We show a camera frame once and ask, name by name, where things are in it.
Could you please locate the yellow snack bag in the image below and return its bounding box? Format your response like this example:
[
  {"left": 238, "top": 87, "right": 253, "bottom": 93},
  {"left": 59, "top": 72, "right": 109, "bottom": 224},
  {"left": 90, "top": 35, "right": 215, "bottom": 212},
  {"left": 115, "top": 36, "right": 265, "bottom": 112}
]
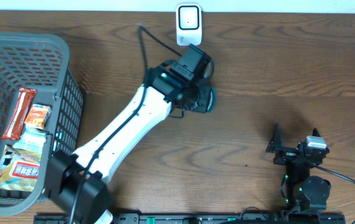
[{"left": 0, "top": 146, "right": 41, "bottom": 192}]

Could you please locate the red snack bar wrapper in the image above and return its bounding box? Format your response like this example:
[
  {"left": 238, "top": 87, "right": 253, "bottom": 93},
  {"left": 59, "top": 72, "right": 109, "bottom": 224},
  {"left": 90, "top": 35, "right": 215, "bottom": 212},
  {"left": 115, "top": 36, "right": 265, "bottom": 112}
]
[{"left": 2, "top": 88, "right": 37, "bottom": 140}]

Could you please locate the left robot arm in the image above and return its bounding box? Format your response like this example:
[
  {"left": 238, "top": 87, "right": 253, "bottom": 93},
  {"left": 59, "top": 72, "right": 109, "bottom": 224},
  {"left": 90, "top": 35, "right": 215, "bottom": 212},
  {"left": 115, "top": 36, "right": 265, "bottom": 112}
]
[{"left": 45, "top": 59, "right": 215, "bottom": 223}]

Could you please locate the orange small snack box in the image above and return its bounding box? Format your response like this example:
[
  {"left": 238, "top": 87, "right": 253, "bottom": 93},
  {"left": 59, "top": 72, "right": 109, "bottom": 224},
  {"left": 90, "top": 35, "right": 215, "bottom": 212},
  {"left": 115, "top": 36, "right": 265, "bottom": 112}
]
[{"left": 24, "top": 104, "right": 52, "bottom": 129}]

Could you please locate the light green tissue pack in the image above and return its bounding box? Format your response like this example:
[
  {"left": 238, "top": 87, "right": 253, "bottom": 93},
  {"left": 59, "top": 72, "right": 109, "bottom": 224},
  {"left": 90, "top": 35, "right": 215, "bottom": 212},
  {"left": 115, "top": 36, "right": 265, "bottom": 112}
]
[{"left": 12, "top": 128, "right": 47, "bottom": 154}]

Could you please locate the grey plastic shopping basket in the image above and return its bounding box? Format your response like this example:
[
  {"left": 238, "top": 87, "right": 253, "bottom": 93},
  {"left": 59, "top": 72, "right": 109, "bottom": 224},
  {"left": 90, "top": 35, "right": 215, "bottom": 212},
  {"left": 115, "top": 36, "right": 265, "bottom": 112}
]
[{"left": 0, "top": 32, "right": 83, "bottom": 216}]

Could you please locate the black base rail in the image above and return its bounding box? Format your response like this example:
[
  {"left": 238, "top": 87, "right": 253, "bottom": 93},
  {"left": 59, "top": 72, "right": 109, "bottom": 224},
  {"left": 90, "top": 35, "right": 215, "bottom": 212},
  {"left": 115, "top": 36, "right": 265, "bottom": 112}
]
[{"left": 33, "top": 212, "right": 347, "bottom": 224}]

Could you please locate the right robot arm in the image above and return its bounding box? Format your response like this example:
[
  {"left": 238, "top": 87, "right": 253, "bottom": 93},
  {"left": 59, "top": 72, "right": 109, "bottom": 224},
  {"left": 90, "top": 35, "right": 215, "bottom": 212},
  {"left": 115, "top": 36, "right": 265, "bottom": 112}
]
[{"left": 266, "top": 125, "right": 331, "bottom": 217}]

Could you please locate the blue mouthwash bottle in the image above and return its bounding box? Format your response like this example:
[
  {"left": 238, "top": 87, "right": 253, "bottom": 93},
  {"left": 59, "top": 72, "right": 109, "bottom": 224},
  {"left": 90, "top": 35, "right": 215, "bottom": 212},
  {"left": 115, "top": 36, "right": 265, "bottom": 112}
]
[{"left": 195, "top": 85, "right": 216, "bottom": 113}]

